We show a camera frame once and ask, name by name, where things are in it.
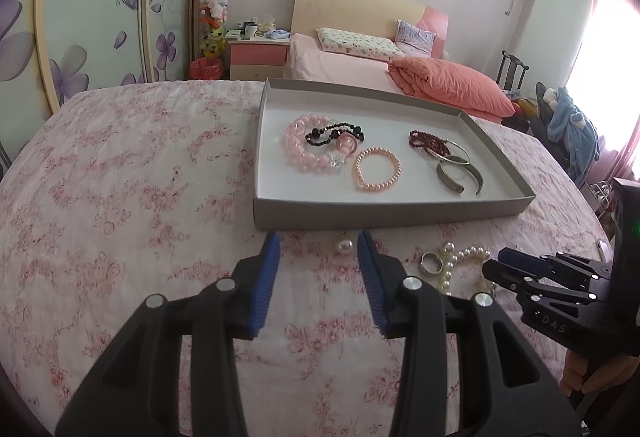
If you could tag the pearl earring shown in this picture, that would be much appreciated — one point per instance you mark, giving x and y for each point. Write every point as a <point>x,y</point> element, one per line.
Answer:
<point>344,247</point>

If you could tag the red yellow toy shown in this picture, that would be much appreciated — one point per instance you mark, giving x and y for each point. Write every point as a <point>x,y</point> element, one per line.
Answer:
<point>522,106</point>

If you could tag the plain pink bed sheet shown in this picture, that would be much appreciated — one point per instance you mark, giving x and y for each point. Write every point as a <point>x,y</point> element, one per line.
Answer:
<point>325,67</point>

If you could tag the pink nightstand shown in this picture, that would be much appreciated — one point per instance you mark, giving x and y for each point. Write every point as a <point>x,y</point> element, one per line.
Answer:
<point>257,59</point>

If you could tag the person's right hand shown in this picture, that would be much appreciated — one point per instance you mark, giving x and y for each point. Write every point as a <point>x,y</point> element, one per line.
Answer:
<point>600,374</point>

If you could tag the small blue cloth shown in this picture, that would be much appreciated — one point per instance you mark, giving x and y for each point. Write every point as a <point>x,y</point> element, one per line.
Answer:
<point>277,34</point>

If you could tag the small lilac pillow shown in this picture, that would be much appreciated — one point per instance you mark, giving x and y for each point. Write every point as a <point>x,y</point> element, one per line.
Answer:
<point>415,37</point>

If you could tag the clear tube of plush toys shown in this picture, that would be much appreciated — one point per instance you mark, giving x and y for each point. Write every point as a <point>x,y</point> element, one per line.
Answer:
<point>215,2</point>

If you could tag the thin silver bangle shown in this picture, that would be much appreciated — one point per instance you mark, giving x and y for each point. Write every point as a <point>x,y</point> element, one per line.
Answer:
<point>465,152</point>

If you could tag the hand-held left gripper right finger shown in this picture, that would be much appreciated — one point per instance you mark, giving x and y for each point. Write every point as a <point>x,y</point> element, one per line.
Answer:
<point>372,287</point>

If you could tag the white smartphone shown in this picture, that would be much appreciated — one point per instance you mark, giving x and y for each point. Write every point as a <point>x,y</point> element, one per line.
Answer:
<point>604,251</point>

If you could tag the floral white pillow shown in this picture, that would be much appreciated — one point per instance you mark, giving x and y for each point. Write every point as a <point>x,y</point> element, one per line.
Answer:
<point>355,44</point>

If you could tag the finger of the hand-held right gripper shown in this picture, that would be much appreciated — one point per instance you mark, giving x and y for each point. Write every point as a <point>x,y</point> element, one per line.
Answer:
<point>505,274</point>
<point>517,258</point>

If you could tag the beige pink headboard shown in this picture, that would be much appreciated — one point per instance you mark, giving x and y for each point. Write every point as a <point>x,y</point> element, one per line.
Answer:
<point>350,7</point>

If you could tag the red waste bin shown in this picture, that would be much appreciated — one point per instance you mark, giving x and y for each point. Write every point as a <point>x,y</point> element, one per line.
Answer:
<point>206,68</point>

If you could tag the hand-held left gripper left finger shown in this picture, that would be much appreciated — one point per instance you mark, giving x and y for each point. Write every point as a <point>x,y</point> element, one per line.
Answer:
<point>265,287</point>

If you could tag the blue fleece garment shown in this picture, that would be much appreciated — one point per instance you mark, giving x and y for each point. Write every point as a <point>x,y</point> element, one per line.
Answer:
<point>570,122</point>

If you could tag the dark wooden chair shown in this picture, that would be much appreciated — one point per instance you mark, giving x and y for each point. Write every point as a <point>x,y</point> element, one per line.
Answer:
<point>507,67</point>

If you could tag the salmon duvet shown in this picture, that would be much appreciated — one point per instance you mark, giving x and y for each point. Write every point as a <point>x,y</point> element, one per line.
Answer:
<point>450,82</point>

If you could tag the grey cardboard tray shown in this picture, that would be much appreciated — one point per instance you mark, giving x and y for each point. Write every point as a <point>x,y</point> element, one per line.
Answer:
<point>380,217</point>

